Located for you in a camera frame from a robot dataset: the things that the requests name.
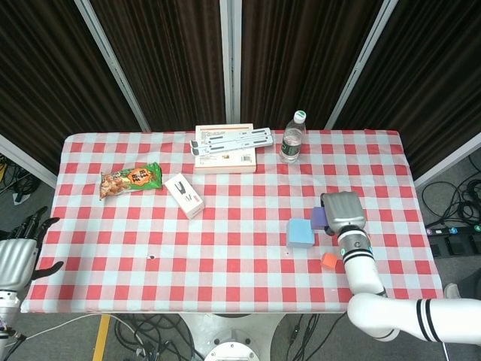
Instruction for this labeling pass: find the medium purple cube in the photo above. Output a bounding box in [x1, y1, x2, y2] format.
[310, 205, 328, 231]

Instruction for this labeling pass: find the flat white cardboard box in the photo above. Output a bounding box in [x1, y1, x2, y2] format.
[194, 123, 258, 175]

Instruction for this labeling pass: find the white folding laptop stand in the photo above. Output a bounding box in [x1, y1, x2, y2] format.
[189, 126, 275, 157]

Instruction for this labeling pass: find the green snack bag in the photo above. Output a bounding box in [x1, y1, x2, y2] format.
[99, 162, 165, 202]

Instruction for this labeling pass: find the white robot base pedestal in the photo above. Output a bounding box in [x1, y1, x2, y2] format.
[179, 312, 287, 361]

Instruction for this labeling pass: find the large light blue cube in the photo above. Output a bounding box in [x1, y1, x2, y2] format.
[286, 218, 316, 249]

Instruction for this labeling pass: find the small white stapler box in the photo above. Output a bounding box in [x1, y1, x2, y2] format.
[164, 172, 206, 220]

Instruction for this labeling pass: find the grey shoe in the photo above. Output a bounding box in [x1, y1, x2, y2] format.
[443, 282, 462, 301]

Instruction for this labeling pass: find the clear plastic water bottle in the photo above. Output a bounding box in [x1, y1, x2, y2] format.
[279, 110, 307, 165]

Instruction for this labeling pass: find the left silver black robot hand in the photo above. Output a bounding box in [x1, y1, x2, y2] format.
[0, 205, 65, 291]

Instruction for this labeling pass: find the black cable bundle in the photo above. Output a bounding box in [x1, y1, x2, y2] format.
[419, 154, 481, 229]
[112, 314, 206, 361]
[0, 153, 41, 206]

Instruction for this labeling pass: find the white partition post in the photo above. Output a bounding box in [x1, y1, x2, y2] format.
[219, 0, 242, 126]
[324, 0, 400, 131]
[74, 0, 152, 133]

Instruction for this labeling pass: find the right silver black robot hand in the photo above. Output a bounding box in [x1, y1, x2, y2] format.
[319, 190, 368, 237]

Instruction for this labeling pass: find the red white checkered tablecloth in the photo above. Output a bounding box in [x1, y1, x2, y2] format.
[20, 129, 445, 315]

